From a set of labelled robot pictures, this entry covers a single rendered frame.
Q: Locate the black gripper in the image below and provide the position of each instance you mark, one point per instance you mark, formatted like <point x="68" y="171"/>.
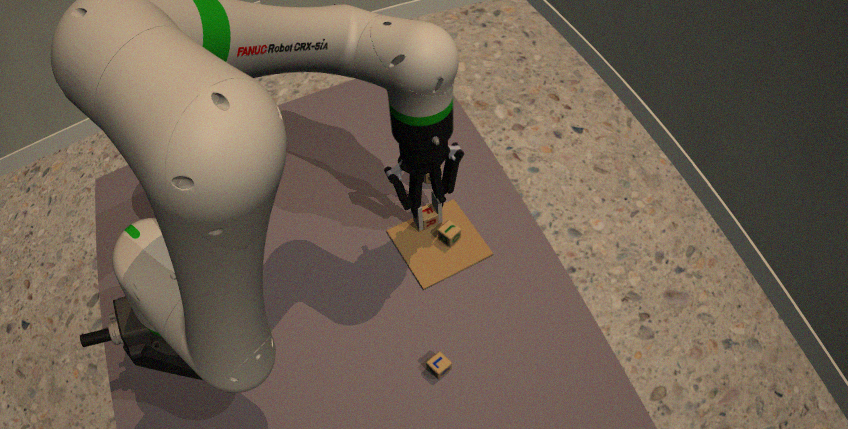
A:
<point x="417" y="170"/>

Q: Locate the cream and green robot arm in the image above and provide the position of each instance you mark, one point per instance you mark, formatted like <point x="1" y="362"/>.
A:
<point x="208" y="144"/>

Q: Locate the tan square mat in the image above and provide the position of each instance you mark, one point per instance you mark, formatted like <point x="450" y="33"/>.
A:
<point x="430" y="260"/>

